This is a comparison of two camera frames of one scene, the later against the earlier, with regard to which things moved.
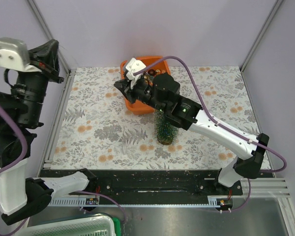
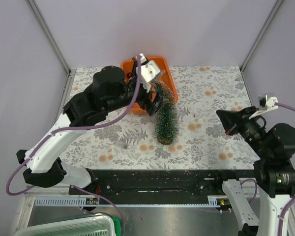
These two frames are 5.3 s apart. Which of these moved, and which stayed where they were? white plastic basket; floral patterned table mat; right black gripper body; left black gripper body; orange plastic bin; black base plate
Moved: left black gripper body; right black gripper body
Stayed: floral patterned table mat; orange plastic bin; black base plate; white plastic basket
